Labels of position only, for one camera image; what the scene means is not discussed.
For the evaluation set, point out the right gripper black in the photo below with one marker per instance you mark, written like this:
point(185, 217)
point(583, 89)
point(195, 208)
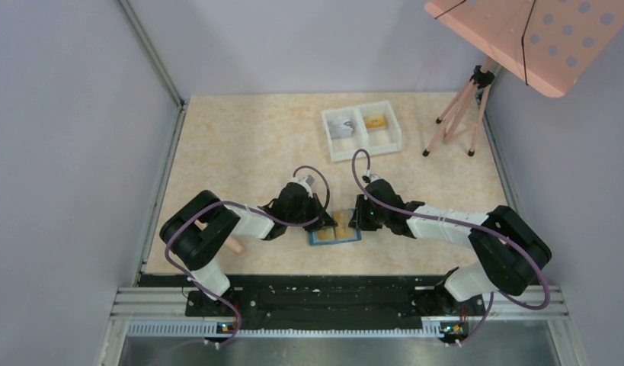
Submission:
point(362, 215)

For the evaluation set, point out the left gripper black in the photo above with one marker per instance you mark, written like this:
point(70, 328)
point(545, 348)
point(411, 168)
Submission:
point(315, 213)

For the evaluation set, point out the teal card holder wallet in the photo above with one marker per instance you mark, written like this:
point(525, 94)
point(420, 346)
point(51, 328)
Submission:
point(312, 243)

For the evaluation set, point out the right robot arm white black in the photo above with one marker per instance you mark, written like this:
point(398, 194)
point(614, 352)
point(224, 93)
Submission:
point(510, 256)

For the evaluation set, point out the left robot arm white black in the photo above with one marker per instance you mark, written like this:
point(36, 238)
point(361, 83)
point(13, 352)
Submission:
point(199, 229)

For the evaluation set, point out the silver card in tray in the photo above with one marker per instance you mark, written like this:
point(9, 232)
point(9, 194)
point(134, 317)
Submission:
point(340, 128)

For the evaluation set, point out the gold card in tray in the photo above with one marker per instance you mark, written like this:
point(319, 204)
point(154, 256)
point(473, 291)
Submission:
point(375, 122)

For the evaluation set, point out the beige wooden peg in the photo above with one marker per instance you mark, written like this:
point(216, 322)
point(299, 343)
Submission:
point(235, 246)

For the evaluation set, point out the white two-compartment tray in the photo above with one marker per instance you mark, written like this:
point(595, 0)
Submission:
point(377, 142)

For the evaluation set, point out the pink tripod stand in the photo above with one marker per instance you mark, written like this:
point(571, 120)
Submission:
point(478, 85)

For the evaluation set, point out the pink perforated board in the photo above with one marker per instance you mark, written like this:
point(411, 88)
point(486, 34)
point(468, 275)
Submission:
point(547, 44)

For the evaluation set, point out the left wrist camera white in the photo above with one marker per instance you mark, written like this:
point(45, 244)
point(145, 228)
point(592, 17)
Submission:
point(306, 181)

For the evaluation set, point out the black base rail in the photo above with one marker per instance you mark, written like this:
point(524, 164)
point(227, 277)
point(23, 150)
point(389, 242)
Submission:
point(330, 302)

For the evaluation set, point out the grey slotted cable duct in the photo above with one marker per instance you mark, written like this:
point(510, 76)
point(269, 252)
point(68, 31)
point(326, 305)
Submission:
point(207, 329)

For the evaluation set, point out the aluminium frame post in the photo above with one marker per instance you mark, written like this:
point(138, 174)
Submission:
point(150, 52)

